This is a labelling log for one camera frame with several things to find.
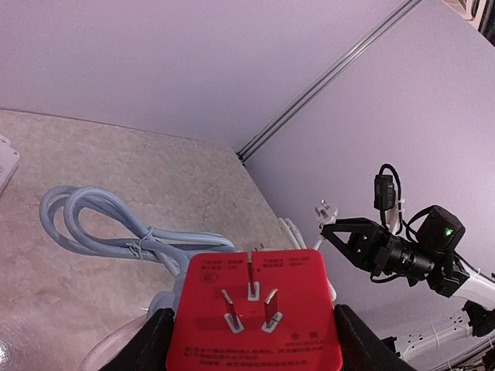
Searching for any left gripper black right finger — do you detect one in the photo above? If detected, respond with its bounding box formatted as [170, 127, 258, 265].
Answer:
[334, 305, 414, 371]

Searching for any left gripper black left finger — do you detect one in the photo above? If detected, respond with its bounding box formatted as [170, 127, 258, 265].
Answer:
[101, 308, 175, 371]

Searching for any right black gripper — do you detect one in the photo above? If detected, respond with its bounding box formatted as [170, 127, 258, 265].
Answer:
[320, 217, 398, 275]

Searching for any white cable with plug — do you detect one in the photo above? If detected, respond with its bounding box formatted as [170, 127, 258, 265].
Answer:
[278, 199, 340, 252]

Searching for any red cube socket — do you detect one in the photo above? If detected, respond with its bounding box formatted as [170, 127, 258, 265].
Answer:
[166, 250, 343, 370]

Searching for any light blue cable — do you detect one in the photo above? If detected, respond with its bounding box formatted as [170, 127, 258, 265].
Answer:
[39, 185, 235, 310]

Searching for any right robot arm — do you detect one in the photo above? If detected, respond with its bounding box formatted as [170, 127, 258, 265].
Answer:
[320, 205, 494, 361]

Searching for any long white power strip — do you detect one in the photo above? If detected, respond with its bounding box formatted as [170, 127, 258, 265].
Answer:
[0, 135, 20, 194]

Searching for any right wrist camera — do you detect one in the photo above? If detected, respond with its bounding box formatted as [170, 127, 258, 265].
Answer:
[374, 163, 403, 235]

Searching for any right aluminium frame post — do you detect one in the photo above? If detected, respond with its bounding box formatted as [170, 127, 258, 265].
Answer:
[237, 0, 421, 165]

